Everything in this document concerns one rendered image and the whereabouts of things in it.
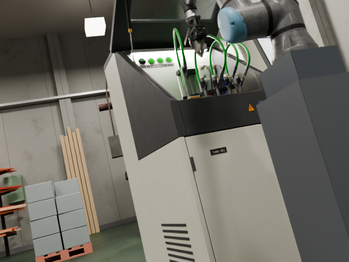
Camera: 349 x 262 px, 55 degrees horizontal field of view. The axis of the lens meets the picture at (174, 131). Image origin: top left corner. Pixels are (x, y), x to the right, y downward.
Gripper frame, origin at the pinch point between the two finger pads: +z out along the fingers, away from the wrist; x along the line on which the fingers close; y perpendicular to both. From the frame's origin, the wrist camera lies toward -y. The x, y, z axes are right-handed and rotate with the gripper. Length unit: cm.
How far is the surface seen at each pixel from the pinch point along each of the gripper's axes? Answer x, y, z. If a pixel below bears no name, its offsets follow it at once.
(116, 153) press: 41, -360, -7
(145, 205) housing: -35, -41, 71
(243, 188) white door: -11, 21, 72
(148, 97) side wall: -35.2, -0.2, 20.3
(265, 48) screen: 54, -8, -6
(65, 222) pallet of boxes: -52, -362, 76
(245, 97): 4.2, 21.3, 32.4
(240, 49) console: 35.3, -8.8, -6.3
